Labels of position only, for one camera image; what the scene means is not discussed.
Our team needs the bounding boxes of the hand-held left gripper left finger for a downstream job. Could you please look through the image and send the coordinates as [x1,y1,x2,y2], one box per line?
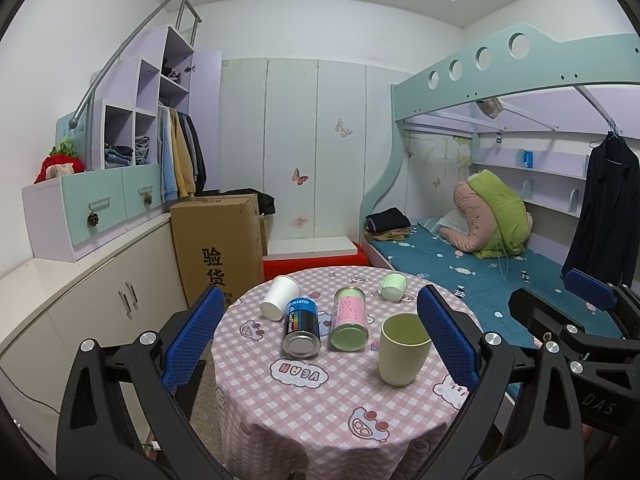
[56,286,233,480]

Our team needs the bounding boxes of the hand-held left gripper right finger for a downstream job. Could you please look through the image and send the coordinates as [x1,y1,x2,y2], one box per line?
[415,285,586,480]

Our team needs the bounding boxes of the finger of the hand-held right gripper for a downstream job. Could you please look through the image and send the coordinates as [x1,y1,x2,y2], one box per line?
[508,287,601,350]
[564,267,640,333]

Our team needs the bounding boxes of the large pale green cup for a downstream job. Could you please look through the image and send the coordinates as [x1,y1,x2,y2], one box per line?
[377,312,433,387]

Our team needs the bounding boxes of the small green cup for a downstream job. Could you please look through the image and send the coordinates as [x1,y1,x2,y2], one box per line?
[380,271,409,304]

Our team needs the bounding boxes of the white paper cup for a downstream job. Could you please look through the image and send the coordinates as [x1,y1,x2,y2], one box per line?
[260,275,301,322]

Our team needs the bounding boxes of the blue patterned bedsheet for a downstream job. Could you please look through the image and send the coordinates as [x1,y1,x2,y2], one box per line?
[367,216,627,342]

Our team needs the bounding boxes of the black hanging jacket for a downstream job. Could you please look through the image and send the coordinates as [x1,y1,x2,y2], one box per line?
[561,134,640,286]

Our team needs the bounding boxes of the white low cabinet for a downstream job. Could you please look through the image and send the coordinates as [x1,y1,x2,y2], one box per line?
[0,214,189,472]

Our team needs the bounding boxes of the large cardboard box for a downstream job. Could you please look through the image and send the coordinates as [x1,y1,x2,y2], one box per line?
[169,193,266,311]

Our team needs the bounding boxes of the pink label green canister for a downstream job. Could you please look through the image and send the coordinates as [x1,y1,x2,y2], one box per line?
[327,286,370,352]

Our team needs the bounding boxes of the blue metal can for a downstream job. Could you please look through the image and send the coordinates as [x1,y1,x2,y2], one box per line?
[281,296,322,359]

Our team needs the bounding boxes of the green rolled quilt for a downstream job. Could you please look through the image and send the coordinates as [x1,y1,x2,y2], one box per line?
[469,170,535,260]

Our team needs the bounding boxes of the white pillow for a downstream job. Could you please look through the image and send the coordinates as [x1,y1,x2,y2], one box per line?
[439,210,473,241]

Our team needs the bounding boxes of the tan folded clothes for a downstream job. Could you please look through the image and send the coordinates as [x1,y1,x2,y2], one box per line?
[363,227,417,242]

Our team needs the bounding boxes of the pink rolled quilt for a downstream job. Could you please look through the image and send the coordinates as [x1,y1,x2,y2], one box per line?
[438,180,503,254]

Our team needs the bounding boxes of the black folded clothes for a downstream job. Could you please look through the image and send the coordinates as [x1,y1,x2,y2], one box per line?
[365,207,412,234]

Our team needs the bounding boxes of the pink checked tablecloth table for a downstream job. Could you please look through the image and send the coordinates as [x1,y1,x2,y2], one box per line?
[210,266,475,480]

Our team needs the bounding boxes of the white board step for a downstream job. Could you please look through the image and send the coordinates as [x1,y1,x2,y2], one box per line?
[268,235,357,256]

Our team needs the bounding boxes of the black bag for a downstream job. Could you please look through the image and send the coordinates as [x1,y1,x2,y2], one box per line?
[220,189,277,219]

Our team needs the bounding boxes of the black clothes hanger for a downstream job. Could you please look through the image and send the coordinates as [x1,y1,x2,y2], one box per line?
[589,130,627,149]

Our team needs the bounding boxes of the yellow hanging jacket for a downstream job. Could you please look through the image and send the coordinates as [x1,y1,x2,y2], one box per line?
[170,109,197,200]

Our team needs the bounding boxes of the blue hanging shirt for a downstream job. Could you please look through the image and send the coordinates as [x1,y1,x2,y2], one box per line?
[157,105,179,204]

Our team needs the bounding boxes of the dark hanging coat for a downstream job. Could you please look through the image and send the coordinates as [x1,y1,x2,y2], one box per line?
[183,112,208,194]

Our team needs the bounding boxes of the teal drawer cabinet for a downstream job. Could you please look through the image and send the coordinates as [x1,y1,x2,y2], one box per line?
[22,162,174,263]

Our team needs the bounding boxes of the folded blue jeans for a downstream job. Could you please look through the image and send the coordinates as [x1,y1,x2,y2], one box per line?
[104,144,135,169]

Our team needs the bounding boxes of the checked hanging cloth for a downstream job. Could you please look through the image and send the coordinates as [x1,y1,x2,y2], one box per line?
[475,96,504,120]

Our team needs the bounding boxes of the red plush toy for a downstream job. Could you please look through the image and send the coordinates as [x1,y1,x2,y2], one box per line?
[33,140,86,185]

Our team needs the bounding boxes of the purple stair shelf cabinet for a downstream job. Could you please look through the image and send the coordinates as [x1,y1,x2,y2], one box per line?
[90,25,223,197]

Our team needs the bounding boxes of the grey metal handrail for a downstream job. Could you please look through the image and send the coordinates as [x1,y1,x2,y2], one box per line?
[69,0,203,172]

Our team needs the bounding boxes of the white wall shelf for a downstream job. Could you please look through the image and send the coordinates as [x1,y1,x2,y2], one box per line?
[470,147,592,217]

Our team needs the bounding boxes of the black floor cable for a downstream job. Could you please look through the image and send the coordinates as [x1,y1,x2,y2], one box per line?
[0,364,67,457]

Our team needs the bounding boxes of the teal bunk bed frame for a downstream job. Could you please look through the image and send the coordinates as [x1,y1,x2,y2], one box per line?
[360,21,640,272]

